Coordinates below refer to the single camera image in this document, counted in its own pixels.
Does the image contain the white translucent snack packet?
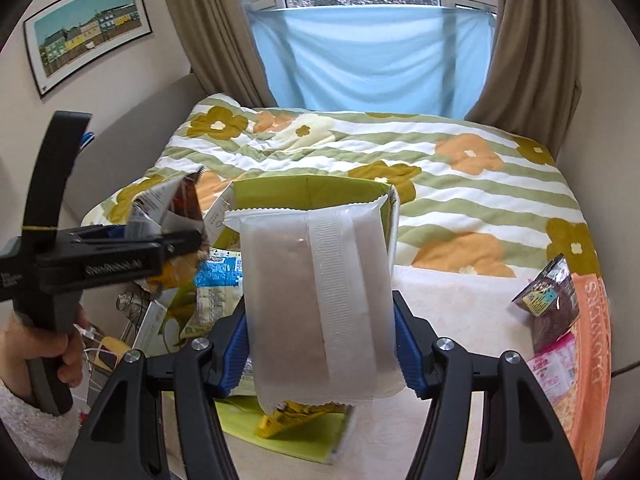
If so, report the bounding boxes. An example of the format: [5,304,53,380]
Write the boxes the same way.
[224,200,406,414]

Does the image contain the floral striped blanket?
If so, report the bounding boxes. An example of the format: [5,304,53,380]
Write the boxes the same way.
[80,92,602,292]

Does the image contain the framed picture of houses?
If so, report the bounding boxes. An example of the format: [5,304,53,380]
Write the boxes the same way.
[22,0,154,100]

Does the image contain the silver and brown snack packet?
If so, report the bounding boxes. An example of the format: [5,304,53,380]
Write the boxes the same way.
[131,170,206,241]

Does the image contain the blue and white snack packet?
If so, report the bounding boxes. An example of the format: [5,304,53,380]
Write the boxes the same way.
[192,252,247,332]

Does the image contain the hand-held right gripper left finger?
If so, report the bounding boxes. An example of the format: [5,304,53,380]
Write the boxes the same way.
[62,305,251,480]

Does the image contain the small pink snack packet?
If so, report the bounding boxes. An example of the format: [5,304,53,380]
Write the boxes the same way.
[527,332,582,407]

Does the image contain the yellow snack packet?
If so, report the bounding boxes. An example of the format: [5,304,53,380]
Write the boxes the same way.
[256,399,352,442]

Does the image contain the person's left hand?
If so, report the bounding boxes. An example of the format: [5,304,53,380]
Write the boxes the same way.
[0,307,87,390]

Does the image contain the grey bed headboard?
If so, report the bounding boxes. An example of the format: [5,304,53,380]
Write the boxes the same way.
[65,72,207,222]

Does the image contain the brown curtain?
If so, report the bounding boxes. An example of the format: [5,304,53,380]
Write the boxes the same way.
[467,0,584,159]
[154,0,277,109]

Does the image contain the person's left forearm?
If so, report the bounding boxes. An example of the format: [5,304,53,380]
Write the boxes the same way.
[0,377,82,480]

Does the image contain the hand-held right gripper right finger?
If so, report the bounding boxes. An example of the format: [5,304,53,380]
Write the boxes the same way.
[392,290,583,480]

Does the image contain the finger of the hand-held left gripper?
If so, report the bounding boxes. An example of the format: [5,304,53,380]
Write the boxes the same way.
[150,229,206,268]

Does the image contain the light blue cloth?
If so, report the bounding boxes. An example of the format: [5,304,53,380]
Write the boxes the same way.
[244,4,497,121]

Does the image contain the green cardboard box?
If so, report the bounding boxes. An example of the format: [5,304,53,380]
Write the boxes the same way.
[132,175,402,465]

